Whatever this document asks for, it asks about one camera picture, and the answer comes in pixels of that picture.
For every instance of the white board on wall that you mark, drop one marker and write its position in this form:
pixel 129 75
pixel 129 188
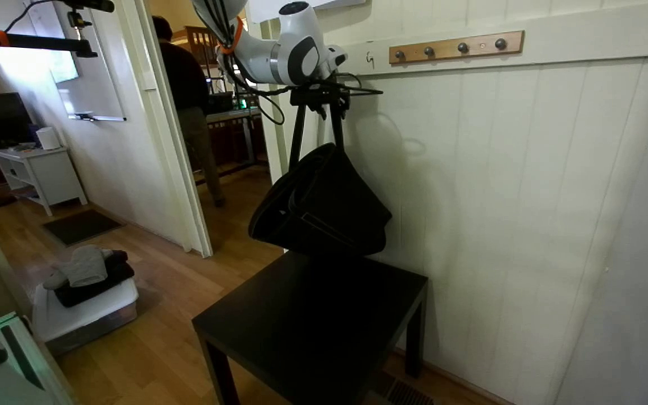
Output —
pixel 83 102

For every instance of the wooden peg rack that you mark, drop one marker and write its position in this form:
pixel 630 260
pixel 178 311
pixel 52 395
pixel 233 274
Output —
pixel 443 47

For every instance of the person in dark shirt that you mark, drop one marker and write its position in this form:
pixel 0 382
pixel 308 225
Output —
pixel 181 96

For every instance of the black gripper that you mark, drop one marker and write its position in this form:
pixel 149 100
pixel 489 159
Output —
pixel 319 91

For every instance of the white storage box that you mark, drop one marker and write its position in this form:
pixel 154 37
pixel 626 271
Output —
pixel 83 315

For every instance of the grey folded cloth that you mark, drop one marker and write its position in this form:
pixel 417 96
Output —
pixel 83 266

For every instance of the black folded cloth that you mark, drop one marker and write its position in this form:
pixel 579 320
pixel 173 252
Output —
pixel 101 284

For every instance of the small white cabinet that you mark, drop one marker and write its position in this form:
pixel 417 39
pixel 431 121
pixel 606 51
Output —
pixel 46 172

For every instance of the black mounting bar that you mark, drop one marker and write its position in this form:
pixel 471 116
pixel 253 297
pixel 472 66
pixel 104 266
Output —
pixel 23 40

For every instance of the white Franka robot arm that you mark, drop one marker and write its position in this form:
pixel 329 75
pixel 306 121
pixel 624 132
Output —
pixel 286 51

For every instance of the dark doormat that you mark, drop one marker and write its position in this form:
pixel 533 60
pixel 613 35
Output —
pixel 79 225

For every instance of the black square side table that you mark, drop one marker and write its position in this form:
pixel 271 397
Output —
pixel 308 323

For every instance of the wooden chair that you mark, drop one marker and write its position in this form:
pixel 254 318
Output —
pixel 199 40

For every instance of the small white box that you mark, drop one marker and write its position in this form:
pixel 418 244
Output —
pixel 48 138

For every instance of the black tote bag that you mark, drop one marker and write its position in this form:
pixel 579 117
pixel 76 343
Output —
pixel 325 204

